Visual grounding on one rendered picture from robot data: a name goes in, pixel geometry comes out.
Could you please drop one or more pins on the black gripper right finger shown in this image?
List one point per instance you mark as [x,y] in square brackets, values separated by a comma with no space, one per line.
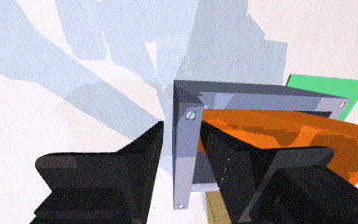
[242,170]

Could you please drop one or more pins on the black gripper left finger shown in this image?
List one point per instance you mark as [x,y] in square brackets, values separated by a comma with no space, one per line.
[132,168]

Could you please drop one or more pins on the orange l-shaped part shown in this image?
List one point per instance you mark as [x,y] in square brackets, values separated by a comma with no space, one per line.
[277,129]

